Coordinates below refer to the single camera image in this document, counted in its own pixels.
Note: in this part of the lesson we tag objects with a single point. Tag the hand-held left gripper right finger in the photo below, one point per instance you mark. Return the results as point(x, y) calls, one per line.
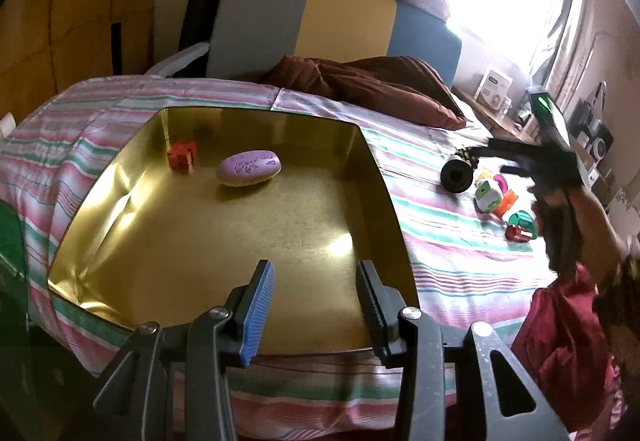
point(371, 306)

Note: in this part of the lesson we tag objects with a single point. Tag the white green toy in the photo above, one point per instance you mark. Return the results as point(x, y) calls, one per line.
point(485, 196)

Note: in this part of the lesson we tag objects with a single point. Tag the person's red clothing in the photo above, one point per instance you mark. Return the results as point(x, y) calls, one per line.
point(560, 341)

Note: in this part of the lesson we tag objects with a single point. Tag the magenta toy cube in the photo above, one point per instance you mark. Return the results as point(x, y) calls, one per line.
point(500, 181)

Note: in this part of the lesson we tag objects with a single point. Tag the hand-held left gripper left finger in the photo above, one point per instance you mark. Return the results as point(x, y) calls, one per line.
point(256, 316)

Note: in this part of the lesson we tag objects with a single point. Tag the grey yellow blue headboard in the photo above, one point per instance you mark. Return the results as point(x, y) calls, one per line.
point(325, 26)

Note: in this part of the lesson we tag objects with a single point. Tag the person's right forearm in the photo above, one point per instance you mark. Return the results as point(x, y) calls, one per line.
point(602, 231)

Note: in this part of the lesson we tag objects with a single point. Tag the wooden nightstand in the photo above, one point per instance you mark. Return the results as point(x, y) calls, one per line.
point(492, 118)

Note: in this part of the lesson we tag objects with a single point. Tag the translucent red toy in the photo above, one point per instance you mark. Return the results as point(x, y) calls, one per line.
point(517, 233)

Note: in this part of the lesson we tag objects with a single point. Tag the black cylinder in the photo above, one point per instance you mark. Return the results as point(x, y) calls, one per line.
point(456, 175)

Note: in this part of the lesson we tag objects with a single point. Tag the wooden wardrobe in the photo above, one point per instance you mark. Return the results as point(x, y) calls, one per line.
point(70, 6)

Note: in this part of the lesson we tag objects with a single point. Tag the white chair armrest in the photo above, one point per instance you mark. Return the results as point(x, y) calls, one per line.
point(175, 61)

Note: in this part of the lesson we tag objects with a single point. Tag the brown blanket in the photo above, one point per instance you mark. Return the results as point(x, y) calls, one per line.
point(380, 86)

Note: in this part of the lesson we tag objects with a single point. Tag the orange toy piece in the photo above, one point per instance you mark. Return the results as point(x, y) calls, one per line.
point(507, 201)

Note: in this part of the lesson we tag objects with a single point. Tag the black silver stereo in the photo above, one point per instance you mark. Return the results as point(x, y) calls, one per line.
point(595, 131)

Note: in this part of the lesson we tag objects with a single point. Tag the small red toy block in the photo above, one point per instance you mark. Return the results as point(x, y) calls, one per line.
point(181, 155)

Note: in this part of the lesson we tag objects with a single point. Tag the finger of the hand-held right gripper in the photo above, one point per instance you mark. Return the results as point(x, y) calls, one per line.
point(510, 148)
point(517, 169)

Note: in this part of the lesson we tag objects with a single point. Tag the purple soap bar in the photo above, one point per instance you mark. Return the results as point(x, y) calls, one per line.
point(248, 167)

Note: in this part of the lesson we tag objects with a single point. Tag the grey side curtain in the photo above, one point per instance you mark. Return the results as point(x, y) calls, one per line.
point(565, 16)

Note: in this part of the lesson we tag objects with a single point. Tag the striped bedsheet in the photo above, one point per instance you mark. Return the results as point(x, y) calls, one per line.
point(440, 241)

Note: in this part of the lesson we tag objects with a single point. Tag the gold metal tin box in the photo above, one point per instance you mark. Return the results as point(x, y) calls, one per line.
point(225, 221)

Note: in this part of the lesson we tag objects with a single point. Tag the green plastic toy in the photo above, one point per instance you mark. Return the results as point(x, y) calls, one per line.
point(522, 218)

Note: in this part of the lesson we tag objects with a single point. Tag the white cardboard box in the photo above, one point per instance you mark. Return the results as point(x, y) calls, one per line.
point(493, 88)

